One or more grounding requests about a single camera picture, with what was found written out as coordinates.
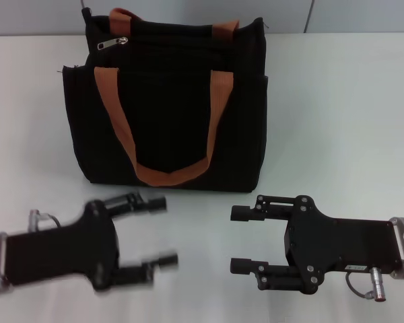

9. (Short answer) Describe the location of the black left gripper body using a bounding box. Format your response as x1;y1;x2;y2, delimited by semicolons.
5;201;119;292

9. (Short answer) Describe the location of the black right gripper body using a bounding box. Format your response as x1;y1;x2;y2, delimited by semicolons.
283;194;401;295

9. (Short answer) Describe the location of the black fabric food bag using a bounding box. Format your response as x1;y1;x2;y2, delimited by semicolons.
62;7;269;194

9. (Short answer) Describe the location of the silver metal zipper pull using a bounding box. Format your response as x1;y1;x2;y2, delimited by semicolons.
96;36;129;52

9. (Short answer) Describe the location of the left gripper cable with plug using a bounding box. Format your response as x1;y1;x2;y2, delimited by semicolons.
28;209;61;234

